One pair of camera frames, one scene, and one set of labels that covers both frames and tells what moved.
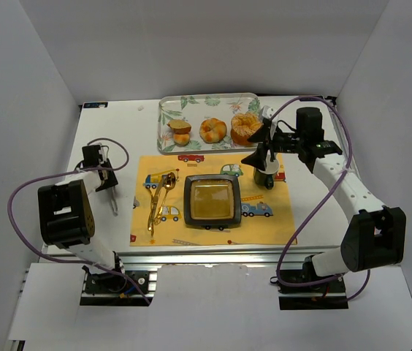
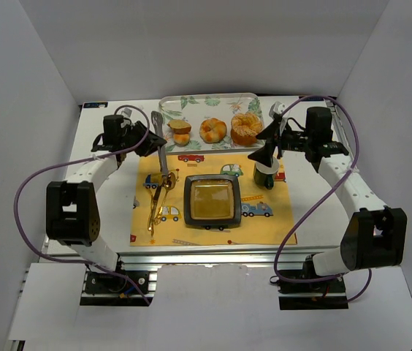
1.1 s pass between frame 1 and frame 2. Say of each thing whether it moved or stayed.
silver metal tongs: moved
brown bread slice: stayed
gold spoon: stayed
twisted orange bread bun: stayed
